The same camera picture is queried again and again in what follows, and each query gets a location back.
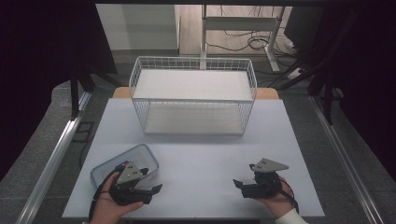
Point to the white metal desk frame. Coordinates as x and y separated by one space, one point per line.
239 23

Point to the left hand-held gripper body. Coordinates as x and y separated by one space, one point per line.
130 193

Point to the dark curtain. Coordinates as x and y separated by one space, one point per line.
364 68
40 62

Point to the clear plastic container blue rim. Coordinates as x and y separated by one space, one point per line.
146 157

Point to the black tripod stand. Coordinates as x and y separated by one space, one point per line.
327 93
74 93

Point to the white cabinet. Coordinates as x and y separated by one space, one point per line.
140 26

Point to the wooden table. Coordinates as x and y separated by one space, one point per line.
120 92

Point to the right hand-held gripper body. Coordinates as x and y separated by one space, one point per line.
264 183

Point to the person's left hand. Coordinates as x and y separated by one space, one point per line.
106 207

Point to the aluminium rail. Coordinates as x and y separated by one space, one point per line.
345 155
53 158

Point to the white power strip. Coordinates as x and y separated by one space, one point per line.
295 74

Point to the person's right hand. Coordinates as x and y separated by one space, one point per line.
278 202

